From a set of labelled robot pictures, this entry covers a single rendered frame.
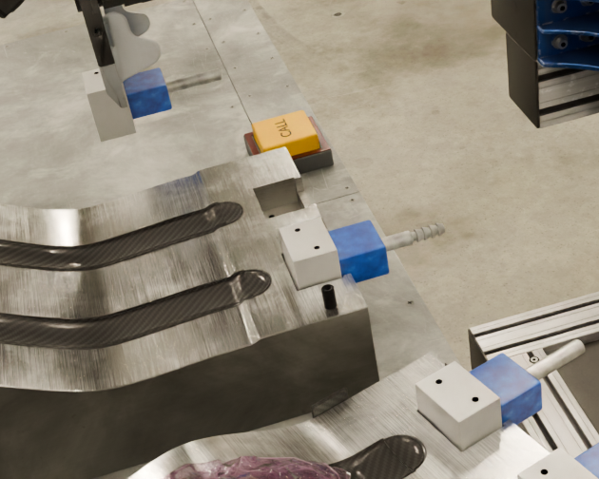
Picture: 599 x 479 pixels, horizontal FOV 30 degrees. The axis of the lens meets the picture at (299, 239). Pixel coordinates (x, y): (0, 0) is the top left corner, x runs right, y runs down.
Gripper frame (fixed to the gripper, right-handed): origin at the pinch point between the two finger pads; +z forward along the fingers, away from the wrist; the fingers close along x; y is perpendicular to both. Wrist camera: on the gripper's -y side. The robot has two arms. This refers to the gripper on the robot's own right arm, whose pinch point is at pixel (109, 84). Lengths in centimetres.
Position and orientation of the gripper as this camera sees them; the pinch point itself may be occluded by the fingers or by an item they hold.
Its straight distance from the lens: 111.2
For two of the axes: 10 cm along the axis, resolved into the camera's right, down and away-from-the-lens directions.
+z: 1.6, 8.0, 5.8
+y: 9.6, -2.7, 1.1
